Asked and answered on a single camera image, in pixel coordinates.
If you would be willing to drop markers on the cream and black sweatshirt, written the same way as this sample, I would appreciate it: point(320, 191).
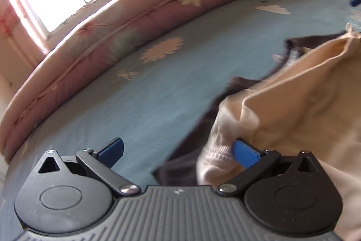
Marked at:
point(296, 102)

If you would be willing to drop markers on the folded floral quilt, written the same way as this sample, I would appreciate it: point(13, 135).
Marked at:
point(112, 32)

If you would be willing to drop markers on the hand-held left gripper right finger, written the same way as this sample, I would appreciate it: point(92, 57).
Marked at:
point(245, 152)

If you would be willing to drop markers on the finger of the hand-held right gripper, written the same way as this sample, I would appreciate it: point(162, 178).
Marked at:
point(356, 1)

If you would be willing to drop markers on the blue floral bed sheet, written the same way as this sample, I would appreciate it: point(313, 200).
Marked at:
point(169, 88)

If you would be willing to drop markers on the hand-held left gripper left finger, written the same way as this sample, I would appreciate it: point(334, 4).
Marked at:
point(111, 149)

